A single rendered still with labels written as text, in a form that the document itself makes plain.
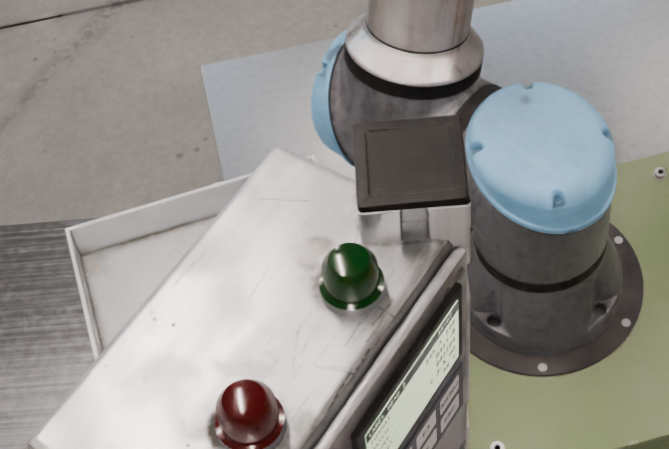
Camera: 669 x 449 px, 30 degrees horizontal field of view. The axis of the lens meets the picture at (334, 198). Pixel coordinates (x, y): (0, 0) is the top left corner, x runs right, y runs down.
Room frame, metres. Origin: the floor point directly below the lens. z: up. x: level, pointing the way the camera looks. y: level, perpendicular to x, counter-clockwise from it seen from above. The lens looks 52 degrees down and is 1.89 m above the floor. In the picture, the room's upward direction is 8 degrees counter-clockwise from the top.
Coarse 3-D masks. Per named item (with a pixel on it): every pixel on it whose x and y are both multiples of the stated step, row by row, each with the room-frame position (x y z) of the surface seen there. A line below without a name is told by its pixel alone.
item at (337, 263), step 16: (336, 256) 0.28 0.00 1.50; (352, 256) 0.28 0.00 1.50; (368, 256) 0.28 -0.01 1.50; (336, 272) 0.27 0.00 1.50; (352, 272) 0.27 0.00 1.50; (368, 272) 0.27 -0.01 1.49; (320, 288) 0.28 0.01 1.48; (336, 288) 0.27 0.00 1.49; (352, 288) 0.27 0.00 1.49; (368, 288) 0.27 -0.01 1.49; (384, 288) 0.27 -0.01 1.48; (336, 304) 0.27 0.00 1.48; (352, 304) 0.27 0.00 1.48; (368, 304) 0.27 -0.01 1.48
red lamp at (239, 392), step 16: (240, 384) 0.23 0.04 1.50; (256, 384) 0.23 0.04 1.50; (224, 400) 0.22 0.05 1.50; (240, 400) 0.22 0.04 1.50; (256, 400) 0.22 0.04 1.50; (272, 400) 0.22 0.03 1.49; (224, 416) 0.22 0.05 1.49; (240, 416) 0.22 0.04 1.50; (256, 416) 0.22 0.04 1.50; (272, 416) 0.22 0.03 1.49; (224, 432) 0.22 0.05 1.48; (240, 432) 0.21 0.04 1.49; (256, 432) 0.21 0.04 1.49; (272, 432) 0.22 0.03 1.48; (240, 448) 0.21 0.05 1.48; (256, 448) 0.21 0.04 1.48; (272, 448) 0.21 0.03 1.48
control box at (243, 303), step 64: (256, 192) 0.33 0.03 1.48; (320, 192) 0.33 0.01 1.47; (192, 256) 0.30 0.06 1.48; (256, 256) 0.30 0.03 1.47; (320, 256) 0.30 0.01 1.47; (384, 256) 0.29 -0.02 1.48; (448, 256) 0.29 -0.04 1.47; (192, 320) 0.27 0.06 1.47; (256, 320) 0.27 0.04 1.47; (320, 320) 0.26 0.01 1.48; (384, 320) 0.26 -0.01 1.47; (128, 384) 0.25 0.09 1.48; (192, 384) 0.24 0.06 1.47; (320, 384) 0.24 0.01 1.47; (384, 384) 0.24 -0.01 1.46; (64, 448) 0.22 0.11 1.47; (128, 448) 0.22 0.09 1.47; (192, 448) 0.22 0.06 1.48; (320, 448) 0.21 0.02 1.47; (448, 448) 0.28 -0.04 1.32
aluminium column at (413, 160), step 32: (352, 128) 0.34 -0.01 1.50; (384, 128) 0.34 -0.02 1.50; (416, 128) 0.34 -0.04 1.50; (448, 128) 0.33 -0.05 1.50; (384, 160) 0.32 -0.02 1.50; (416, 160) 0.32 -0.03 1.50; (448, 160) 0.32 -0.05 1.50; (384, 192) 0.30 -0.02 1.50; (416, 192) 0.30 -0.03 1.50; (448, 192) 0.30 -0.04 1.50; (384, 224) 0.30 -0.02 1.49; (448, 224) 0.30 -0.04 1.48
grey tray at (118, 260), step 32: (192, 192) 0.82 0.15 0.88; (224, 192) 0.83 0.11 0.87; (96, 224) 0.80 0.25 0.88; (128, 224) 0.81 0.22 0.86; (160, 224) 0.81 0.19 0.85; (192, 224) 0.82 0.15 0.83; (96, 256) 0.79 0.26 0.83; (128, 256) 0.78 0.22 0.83; (160, 256) 0.78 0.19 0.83; (96, 288) 0.75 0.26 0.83; (128, 288) 0.74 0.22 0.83; (96, 320) 0.71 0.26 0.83; (128, 320) 0.71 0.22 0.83; (96, 352) 0.64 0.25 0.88
